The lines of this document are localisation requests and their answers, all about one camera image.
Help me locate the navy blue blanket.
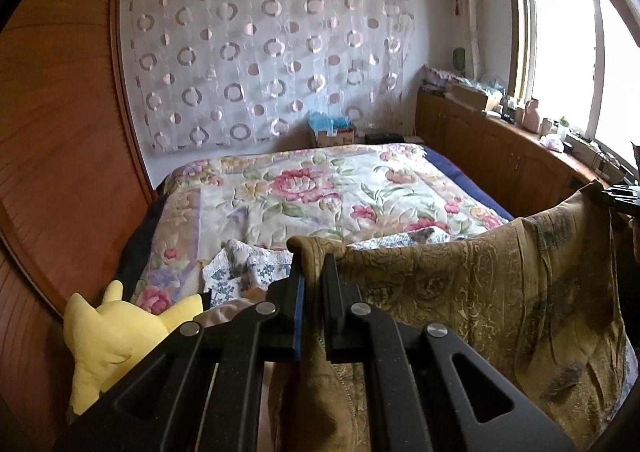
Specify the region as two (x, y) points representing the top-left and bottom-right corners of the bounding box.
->
(422, 144), (516, 223)

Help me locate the blue plastic bag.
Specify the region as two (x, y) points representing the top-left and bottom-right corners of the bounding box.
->
(307, 111), (352, 133)

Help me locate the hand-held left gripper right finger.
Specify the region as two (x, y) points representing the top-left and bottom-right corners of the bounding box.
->
(322, 252), (576, 452)

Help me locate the floral blanket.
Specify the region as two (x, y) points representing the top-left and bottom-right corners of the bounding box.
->
(135, 142), (511, 314)

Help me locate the brown patterned garment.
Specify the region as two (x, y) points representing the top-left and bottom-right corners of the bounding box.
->
(267, 186), (632, 452)

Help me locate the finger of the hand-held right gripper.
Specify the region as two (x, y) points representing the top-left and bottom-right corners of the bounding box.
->
(597, 183), (640, 219)

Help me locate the window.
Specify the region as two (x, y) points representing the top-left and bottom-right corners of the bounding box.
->
(505, 0), (640, 173)

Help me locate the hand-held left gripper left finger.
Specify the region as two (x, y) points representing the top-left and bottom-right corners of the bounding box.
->
(52, 252), (307, 452)

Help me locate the blue floral white garment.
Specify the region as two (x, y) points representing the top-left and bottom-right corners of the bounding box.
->
(202, 227), (451, 308)

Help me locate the white patterned window curtain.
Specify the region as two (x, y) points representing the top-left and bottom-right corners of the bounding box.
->
(446, 0), (483, 78)

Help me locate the wooden wardrobe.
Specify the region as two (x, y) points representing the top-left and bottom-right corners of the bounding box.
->
(0, 0), (156, 433)

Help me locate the wooden cabinet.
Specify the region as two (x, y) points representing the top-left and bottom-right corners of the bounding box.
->
(415, 89), (626, 220)

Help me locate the circle print wall curtain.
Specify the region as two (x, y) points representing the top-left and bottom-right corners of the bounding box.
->
(120, 0), (418, 158)

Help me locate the yellow plush toy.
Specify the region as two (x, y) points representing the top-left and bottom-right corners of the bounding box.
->
(62, 280), (203, 415)

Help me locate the clear plastic bag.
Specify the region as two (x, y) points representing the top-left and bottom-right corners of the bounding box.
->
(477, 74), (507, 99)

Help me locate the cardboard box with blue label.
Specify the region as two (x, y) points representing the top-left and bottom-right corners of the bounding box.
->
(314, 127), (357, 149)

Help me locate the pink jug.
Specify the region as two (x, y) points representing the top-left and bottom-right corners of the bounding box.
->
(522, 98), (542, 133)

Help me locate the plain cardboard box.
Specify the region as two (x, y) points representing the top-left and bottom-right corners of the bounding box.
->
(450, 83), (493, 112)

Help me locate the pile of folded cloths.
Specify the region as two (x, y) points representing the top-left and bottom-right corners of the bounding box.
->
(422, 66), (457, 94)

